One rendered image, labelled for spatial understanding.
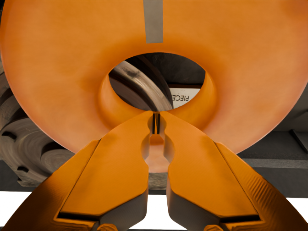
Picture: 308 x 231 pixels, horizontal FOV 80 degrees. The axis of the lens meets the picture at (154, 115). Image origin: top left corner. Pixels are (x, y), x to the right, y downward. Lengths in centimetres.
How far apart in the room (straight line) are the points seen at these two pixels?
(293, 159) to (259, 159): 95
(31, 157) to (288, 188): 925
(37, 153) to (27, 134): 7
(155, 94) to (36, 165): 32
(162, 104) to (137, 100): 6
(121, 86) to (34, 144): 21
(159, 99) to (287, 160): 615
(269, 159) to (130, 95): 589
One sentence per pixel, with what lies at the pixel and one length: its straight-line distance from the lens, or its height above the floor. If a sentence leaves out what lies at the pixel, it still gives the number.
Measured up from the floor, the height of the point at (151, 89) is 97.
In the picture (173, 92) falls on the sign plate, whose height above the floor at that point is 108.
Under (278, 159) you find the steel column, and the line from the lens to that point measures 628.
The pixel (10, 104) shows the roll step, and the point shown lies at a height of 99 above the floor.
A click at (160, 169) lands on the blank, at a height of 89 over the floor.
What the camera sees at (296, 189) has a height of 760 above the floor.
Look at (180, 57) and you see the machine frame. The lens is 52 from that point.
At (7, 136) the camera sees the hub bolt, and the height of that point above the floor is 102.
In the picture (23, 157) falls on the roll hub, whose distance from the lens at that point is 50.
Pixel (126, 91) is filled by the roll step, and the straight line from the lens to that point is 36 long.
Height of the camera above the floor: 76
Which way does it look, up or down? 43 degrees up
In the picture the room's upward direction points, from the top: 177 degrees counter-clockwise
